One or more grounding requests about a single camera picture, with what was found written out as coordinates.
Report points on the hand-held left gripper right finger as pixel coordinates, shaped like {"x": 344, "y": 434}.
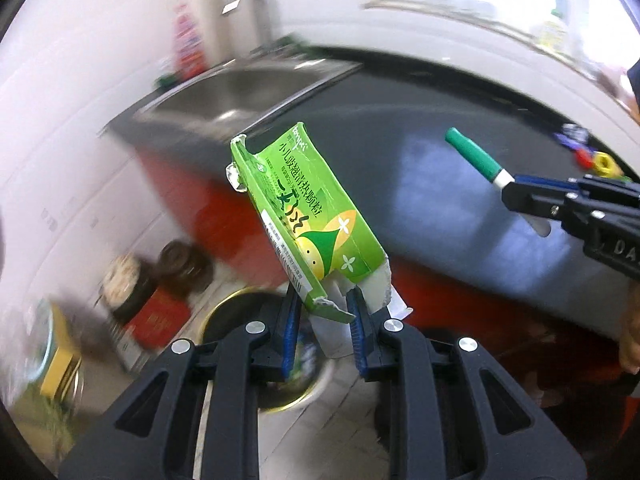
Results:
{"x": 357, "y": 332}

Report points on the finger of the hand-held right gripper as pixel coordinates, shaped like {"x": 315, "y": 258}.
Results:
{"x": 542, "y": 182}
{"x": 530, "y": 202}

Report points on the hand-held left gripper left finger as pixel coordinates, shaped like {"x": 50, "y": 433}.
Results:
{"x": 290, "y": 332}

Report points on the round metal trash bin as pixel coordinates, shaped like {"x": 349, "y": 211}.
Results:
{"x": 240, "y": 320}

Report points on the green white plastic tool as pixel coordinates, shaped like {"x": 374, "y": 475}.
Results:
{"x": 475, "y": 157}

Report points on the green medicine carton box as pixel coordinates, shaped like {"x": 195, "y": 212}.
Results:
{"x": 305, "y": 220}

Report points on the person's right hand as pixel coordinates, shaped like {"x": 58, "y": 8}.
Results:
{"x": 631, "y": 352}

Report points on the red cabinet front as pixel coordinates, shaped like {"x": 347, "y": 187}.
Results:
{"x": 240, "y": 230}

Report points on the dark lidded jar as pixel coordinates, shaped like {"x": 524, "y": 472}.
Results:
{"x": 177, "y": 265}

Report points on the red carton box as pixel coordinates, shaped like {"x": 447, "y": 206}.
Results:
{"x": 152, "y": 322}

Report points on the green cap soap bottle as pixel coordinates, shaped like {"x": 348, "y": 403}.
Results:
{"x": 552, "y": 30}

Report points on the round dark containers on floor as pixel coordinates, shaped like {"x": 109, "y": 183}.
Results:
{"x": 125, "y": 285}

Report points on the yellow container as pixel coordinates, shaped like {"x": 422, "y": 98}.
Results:
{"x": 60, "y": 360}

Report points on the stainless steel sink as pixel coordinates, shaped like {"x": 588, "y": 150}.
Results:
{"x": 240, "y": 92}

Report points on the green scouring pad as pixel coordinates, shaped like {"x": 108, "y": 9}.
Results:
{"x": 166, "y": 81}

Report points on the pink detergent bottle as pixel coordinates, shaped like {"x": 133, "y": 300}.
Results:
{"x": 187, "y": 42}

